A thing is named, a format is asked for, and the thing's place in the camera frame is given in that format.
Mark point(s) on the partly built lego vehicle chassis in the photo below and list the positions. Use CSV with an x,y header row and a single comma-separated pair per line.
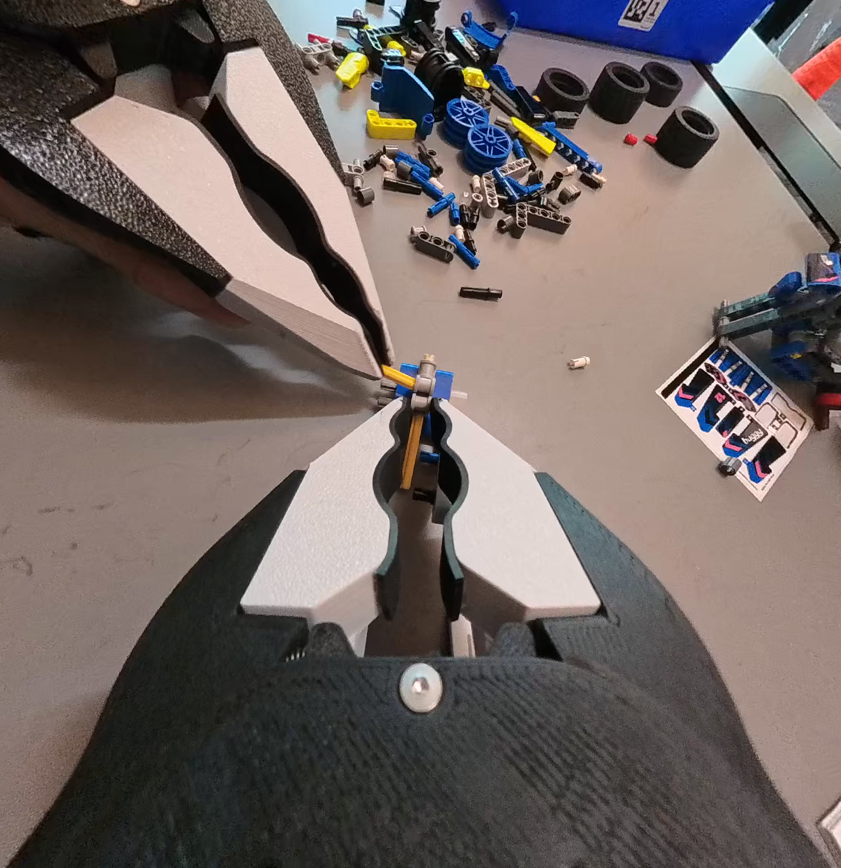
x,y
800,298

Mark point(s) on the pile of lego pieces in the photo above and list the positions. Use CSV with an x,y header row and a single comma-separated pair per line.
x,y
461,135

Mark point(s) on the person's left hand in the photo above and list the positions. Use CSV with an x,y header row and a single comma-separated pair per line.
x,y
190,298

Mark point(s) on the small blue grey lego assembly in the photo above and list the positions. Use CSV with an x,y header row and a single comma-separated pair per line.
x,y
424,386

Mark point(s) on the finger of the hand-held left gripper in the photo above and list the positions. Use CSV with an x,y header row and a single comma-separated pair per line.
x,y
305,156
190,203

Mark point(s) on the small grey lego connector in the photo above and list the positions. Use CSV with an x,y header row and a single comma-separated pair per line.
x,y
728,466

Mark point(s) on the small white lego pin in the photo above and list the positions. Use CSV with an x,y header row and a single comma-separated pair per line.
x,y
578,363

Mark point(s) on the red ribbed object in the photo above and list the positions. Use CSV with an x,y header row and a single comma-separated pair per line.
x,y
827,64

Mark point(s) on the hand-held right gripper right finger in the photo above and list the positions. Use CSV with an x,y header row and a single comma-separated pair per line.
x,y
515,542

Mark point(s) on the lego sticker sheet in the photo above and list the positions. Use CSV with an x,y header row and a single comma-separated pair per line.
x,y
732,420

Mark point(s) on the black lego pin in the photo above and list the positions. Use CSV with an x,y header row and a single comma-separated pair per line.
x,y
480,293

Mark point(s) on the open instruction booklet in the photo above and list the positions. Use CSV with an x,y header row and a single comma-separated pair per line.
x,y
839,831

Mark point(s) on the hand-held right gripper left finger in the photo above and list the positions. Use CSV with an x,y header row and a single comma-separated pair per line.
x,y
319,542

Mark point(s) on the blue plastic bin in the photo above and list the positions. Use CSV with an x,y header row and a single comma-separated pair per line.
x,y
563,27

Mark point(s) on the black rubber lego tire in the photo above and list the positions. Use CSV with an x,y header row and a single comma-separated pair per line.
x,y
619,91
690,135
561,89
662,83

